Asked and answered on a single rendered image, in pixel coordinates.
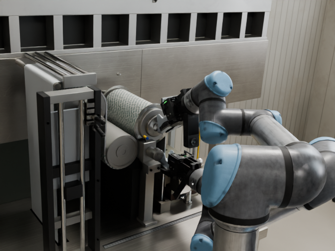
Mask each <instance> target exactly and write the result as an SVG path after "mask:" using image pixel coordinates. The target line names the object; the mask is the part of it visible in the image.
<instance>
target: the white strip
mask: <svg viewBox="0 0 335 251"><path fill-rule="evenodd" d="M15 63H16V64H17V65H18V66H20V67H21V68H23V69H24V77H25V95H26V113H27V131H28V149H29V167H30V185H31V203H32V209H30V210H31V211H32V213H33V214H34V215H35V217H36V218H37V219H38V220H39V222H40V223H41V224H42V207H41V186H40V165H39V143H38V121H37V100H36V92H42V91H43V92H50V91H53V89H56V90H60V89H61V84H59V83H58V82H61V81H59V80H57V79H56V78H54V77H52V76H51V75H49V74H47V73H46V72H44V71H42V70H41V69H39V68H37V67H36V66H34V65H32V64H26V63H25V62H23V61H21V60H20V59H16V61H15ZM50 110H51V112H53V111H54V104H50ZM53 196H54V217H57V194H56V189H54V190H53ZM55 243H56V244H57V245H58V246H60V245H61V244H60V243H59V242H58V229H56V230H55Z"/></svg>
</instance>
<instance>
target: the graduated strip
mask: <svg viewBox="0 0 335 251"><path fill-rule="evenodd" d="M201 213H202V211H200V212H197V213H194V214H191V215H188V216H185V217H183V218H180V219H177V220H174V221H171V222H168V223H165V224H162V225H160V226H157V227H154V228H151V229H148V230H145V231H142V232H140V233H137V234H134V235H131V236H128V237H125V238H122V239H120V240H117V241H114V242H111V243H108V244H105V245H102V246H103V248H104V249H108V248H110V247H113V246H116V245H119V244H122V243H124V242H127V241H130V240H133V239H136V238H138V237H141V236H144V235H147V234H150V233H152V232H155V231H158V230H161V229H164V228H166V227H169V226H172V225H175V224H178V223H180V222H183V221H186V220H189V219H192V218H194V217H197V216H200V215H201Z"/></svg>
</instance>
